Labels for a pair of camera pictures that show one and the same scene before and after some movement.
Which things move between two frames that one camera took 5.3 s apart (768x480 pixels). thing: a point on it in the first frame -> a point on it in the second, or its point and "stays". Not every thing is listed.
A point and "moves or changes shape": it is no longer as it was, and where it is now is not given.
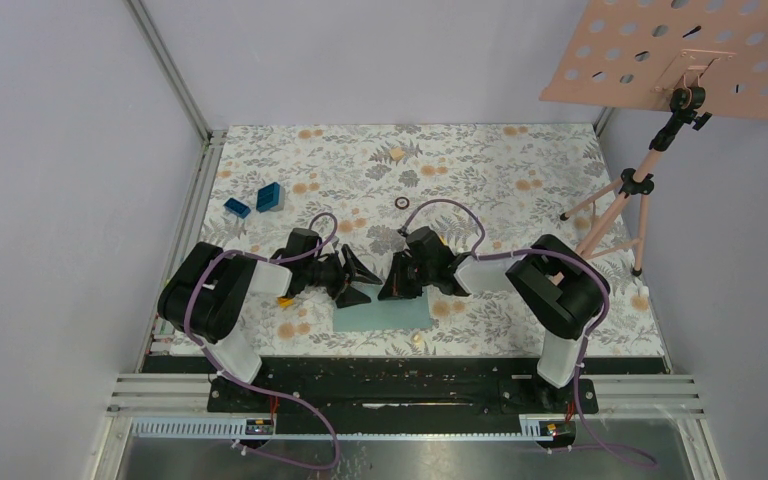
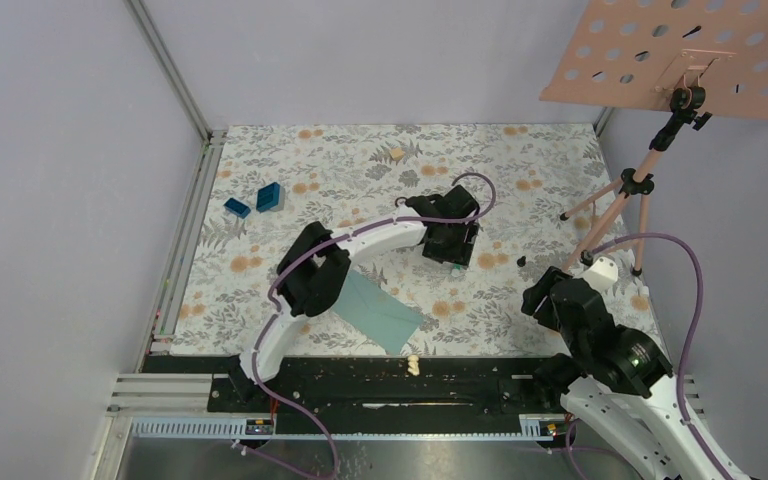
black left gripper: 344,296 -> 460,253
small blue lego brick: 237,208 stays
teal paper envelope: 390,314 moves or changes shape
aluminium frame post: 174,73 stays
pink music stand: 692,58 stays
